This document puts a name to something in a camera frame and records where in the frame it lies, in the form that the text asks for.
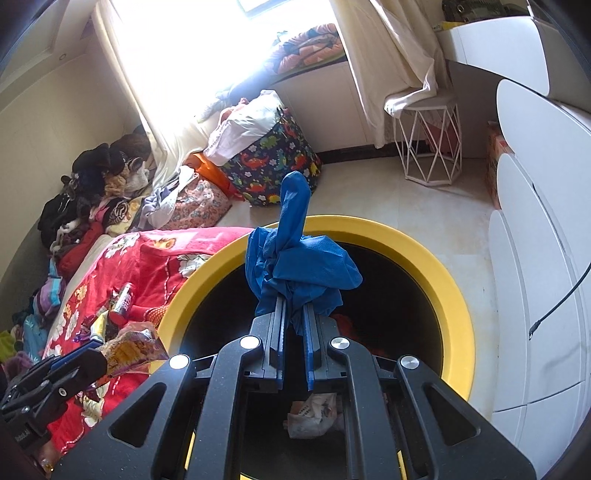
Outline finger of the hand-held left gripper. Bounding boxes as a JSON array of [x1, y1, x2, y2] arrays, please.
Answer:
[[9, 353, 93, 384], [48, 349, 110, 397]]

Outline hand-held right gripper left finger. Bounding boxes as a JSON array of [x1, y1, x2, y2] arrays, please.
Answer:
[[51, 294, 290, 480]]

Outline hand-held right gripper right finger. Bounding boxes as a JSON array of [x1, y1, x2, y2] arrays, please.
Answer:
[[301, 304, 539, 480]]

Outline purple foil wrapper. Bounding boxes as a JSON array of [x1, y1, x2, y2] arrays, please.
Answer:
[[76, 314, 110, 345]]

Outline yellow snack bag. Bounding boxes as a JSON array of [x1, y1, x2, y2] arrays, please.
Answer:
[[99, 322, 170, 376]]

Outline white wrapper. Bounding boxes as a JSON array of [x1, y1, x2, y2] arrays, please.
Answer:
[[286, 392, 345, 440]]

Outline red drink can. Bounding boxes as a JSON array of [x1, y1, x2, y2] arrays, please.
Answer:
[[108, 282, 136, 326]]

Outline blue cloth garment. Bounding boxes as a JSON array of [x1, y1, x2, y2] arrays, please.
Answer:
[[245, 171, 363, 339]]

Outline yellow rimmed trash bin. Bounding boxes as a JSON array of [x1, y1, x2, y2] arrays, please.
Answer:
[[157, 215, 477, 480]]

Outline blue patterned cloth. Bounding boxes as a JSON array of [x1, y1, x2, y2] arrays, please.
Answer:
[[14, 318, 52, 366]]

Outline purple striped pillow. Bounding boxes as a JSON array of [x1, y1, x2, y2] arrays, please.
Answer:
[[34, 272, 68, 320]]

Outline red floral blanket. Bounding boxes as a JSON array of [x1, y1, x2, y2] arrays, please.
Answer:
[[39, 228, 253, 459]]

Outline floral fabric bag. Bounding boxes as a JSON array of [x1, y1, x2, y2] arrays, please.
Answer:
[[171, 178, 232, 230]]

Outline dinosaur print laundry basket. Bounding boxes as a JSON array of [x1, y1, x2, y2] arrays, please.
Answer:
[[217, 106, 324, 206]]

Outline orange bag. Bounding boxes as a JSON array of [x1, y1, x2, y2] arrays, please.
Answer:
[[187, 152, 232, 195]]

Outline light purple garment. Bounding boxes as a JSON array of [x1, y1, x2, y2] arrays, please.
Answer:
[[139, 165, 200, 232]]

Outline pile of dark clothes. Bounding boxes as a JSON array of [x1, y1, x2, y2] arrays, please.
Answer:
[[37, 124, 158, 260]]

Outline white cloth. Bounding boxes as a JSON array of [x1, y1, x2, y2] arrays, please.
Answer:
[[203, 90, 283, 165]]

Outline cream curtain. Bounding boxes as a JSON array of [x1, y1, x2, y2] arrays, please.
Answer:
[[92, 0, 242, 191], [329, 0, 451, 149]]

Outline orange folded quilt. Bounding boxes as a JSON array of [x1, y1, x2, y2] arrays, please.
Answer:
[[265, 22, 348, 75]]

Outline dark bag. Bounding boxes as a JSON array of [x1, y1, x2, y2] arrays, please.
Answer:
[[441, 0, 519, 24]]

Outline white wire stool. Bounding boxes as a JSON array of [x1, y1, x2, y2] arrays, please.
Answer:
[[392, 90, 464, 186]]

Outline black cable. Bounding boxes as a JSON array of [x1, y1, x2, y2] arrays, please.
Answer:
[[528, 261, 591, 342]]

